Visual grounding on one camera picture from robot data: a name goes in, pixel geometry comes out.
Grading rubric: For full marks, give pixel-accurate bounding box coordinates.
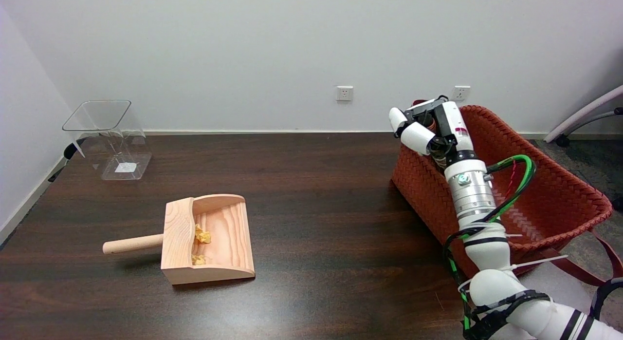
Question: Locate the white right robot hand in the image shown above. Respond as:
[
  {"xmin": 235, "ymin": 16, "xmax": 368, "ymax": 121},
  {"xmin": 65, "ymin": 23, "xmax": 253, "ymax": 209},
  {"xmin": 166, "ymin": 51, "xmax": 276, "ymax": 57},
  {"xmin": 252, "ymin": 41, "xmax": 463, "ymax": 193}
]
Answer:
[{"xmin": 388, "ymin": 95, "xmax": 476, "ymax": 168}]

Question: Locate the red-brown woven storage basket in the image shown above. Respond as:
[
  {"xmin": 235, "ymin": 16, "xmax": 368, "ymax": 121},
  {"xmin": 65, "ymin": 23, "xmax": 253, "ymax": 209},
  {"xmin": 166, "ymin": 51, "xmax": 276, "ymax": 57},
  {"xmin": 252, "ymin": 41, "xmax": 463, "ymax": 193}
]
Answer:
[{"xmin": 391, "ymin": 100, "xmax": 623, "ymax": 287}]

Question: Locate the grey office chair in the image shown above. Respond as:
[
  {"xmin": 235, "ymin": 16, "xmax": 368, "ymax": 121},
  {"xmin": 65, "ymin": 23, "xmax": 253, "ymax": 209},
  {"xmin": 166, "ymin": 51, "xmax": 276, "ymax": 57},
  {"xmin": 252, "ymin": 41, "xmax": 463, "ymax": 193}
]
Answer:
[{"xmin": 544, "ymin": 84, "xmax": 623, "ymax": 148}]

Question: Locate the clear acrylic container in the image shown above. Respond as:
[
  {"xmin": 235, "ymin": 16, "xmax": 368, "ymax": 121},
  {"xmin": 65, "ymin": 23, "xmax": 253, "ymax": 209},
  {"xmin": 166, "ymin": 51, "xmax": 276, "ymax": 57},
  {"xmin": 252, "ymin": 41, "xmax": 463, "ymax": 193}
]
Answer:
[{"xmin": 62, "ymin": 99, "xmax": 152, "ymax": 181}]

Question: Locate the white cable tie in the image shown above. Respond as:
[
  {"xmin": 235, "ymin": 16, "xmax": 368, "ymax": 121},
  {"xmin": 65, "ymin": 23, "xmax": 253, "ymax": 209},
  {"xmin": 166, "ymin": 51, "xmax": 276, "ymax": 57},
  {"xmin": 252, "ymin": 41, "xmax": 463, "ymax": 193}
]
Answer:
[{"xmin": 458, "ymin": 254, "xmax": 569, "ymax": 293}]

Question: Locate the wooden dustpan with handle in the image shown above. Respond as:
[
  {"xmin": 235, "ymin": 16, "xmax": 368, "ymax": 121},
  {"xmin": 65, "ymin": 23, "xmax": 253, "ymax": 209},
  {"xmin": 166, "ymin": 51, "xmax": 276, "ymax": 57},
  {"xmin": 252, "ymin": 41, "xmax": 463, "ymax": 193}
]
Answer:
[{"xmin": 102, "ymin": 194, "xmax": 256, "ymax": 285}]

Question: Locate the black cable at wall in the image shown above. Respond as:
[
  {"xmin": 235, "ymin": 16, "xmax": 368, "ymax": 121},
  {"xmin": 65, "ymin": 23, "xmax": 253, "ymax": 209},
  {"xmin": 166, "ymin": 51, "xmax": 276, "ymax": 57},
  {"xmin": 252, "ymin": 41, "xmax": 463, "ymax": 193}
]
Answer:
[{"xmin": 47, "ymin": 138, "xmax": 88, "ymax": 183}]

